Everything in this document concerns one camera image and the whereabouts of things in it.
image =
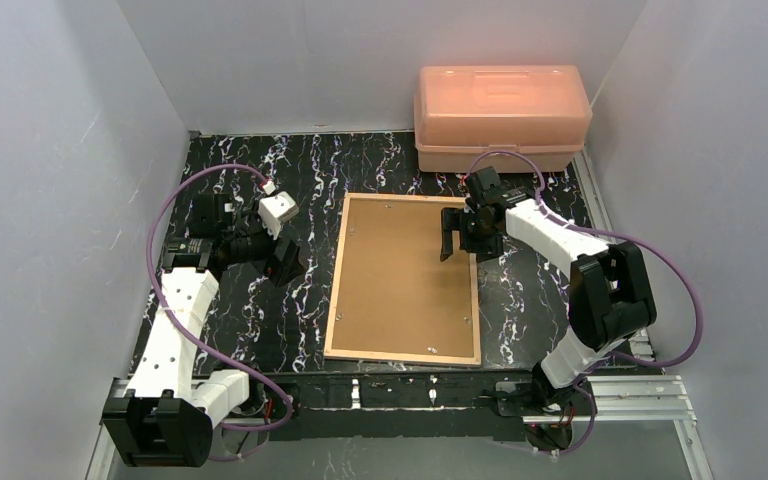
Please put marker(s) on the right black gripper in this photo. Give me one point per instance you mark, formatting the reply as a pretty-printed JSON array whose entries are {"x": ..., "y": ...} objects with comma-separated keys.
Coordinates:
[{"x": 462, "y": 225}]

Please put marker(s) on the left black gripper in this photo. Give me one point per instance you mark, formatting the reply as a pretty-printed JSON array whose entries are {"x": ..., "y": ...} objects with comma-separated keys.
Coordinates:
[{"x": 277, "y": 253}]

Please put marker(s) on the picture frame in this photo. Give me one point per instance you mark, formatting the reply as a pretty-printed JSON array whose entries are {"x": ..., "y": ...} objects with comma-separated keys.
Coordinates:
[{"x": 402, "y": 278}]

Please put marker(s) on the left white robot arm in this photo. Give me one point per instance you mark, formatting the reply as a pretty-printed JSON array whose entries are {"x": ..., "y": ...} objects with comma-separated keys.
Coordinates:
[{"x": 164, "y": 418}]

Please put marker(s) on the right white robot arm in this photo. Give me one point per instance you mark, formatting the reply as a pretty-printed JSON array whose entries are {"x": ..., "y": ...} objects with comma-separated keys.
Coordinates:
[{"x": 609, "y": 293}]

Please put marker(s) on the orange plastic storage box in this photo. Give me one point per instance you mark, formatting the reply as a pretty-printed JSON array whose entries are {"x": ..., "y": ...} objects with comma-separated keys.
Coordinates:
[{"x": 520, "y": 118}]

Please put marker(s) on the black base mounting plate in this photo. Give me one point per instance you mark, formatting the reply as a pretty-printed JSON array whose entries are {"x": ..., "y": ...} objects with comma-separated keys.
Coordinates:
[{"x": 493, "y": 404}]

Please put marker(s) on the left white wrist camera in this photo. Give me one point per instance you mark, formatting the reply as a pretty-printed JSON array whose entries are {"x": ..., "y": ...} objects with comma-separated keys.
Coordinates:
[{"x": 275, "y": 209}]

